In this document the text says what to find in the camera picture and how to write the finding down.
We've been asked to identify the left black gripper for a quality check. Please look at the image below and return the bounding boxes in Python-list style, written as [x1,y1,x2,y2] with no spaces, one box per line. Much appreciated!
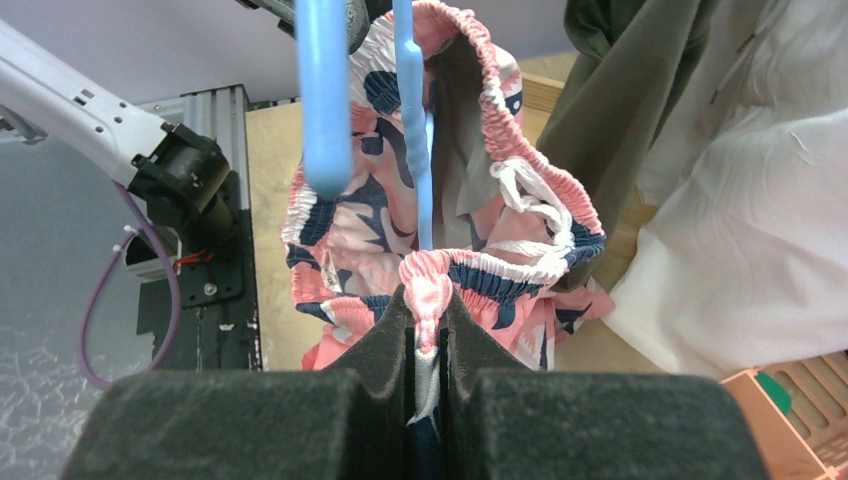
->
[238,0,371,53]

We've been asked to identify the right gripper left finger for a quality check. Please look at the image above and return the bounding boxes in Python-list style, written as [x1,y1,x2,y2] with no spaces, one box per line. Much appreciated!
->
[62,291,413,479]

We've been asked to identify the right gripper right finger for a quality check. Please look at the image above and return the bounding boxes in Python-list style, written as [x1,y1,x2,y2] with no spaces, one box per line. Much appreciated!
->
[440,296,768,479]

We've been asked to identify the blue wire hanger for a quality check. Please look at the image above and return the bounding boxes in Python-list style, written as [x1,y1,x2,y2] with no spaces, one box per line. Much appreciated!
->
[296,1,434,250]

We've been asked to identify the pink patterned shorts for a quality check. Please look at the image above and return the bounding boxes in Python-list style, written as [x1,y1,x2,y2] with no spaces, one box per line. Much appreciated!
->
[282,1,604,478]

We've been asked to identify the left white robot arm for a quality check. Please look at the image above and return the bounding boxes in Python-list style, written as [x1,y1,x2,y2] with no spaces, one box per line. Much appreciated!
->
[1,1,391,249]

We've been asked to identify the dark green shorts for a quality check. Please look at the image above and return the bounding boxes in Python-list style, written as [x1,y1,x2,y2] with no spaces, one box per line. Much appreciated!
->
[535,0,720,293]

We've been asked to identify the white shorts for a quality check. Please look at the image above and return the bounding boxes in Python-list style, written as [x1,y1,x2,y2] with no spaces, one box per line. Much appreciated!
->
[605,0,847,378]

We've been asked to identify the green small object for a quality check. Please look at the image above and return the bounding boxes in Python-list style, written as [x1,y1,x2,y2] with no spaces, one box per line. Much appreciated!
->
[755,371,792,415]

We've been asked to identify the orange plastic file organizer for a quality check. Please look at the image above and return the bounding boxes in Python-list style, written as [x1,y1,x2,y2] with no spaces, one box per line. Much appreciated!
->
[722,352,847,479]

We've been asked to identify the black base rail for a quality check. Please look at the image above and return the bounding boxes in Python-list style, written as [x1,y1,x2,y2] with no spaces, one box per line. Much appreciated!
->
[125,85,262,371]

